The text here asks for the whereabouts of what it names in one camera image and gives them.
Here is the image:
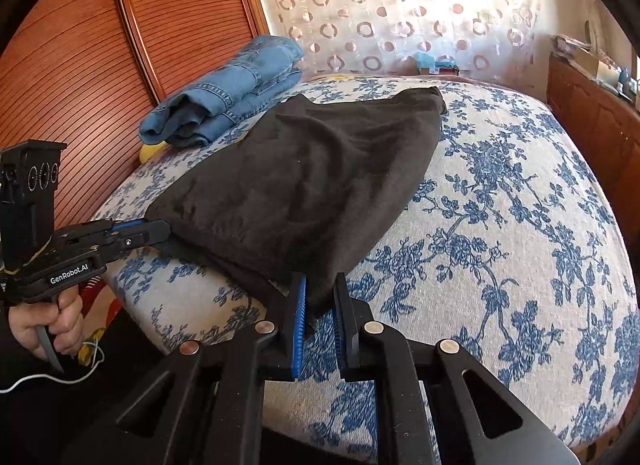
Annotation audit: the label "brown slatted wooden wardrobe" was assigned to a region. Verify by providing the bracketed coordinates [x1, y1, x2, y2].
[0, 0, 273, 236]

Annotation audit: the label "blue floral white pad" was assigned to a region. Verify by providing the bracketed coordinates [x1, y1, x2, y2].
[92, 76, 640, 461]

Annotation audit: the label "sheer circle-pattern curtain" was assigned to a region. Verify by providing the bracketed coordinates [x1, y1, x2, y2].
[246, 0, 545, 77]

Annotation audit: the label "brown wooden side cabinet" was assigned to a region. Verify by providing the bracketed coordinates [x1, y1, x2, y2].
[546, 52, 640, 208]

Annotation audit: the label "folded blue jeans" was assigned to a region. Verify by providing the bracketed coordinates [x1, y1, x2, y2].
[138, 35, 305, 149]

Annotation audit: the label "open cardboard box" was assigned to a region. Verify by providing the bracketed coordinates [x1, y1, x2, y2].
[551, 34, 618, 82]

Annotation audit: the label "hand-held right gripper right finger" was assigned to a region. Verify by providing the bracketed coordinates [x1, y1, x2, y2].
[333, 272, 578, 465]

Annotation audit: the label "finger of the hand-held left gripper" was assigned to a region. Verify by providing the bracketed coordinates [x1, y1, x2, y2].
[106, 217, 152, 237]
[111, 220, 172, 253]

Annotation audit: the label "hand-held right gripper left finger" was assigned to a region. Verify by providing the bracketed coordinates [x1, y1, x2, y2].
[60, 272, 307, 465]

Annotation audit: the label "blue tissue box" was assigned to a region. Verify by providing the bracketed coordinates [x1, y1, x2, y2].
[413, 52, 459, 77]

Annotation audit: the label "black pants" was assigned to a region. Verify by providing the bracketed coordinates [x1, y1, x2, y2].
[147, 86, 448, 315]

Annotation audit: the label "person's left hand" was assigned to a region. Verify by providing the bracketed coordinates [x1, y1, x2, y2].
[8, 291, 85, 359]

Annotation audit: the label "white cable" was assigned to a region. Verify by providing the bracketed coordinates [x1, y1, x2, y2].
[0, 339, 107, 394]

